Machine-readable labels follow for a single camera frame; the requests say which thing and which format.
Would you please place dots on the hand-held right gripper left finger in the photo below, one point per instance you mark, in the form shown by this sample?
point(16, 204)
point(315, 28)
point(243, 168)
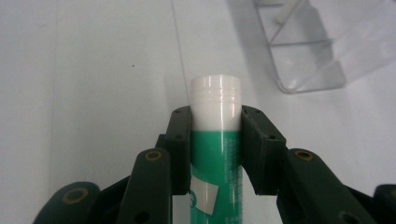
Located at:
point(179, 155)

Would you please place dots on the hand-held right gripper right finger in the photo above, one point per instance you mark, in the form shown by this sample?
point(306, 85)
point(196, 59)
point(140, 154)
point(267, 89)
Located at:
point(261, 155)

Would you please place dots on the green and white glue stick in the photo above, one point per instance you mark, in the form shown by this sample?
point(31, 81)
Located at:
point(214, 149)

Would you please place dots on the clear plastic organizer box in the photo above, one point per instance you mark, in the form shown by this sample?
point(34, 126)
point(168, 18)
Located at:
point(299, 65)

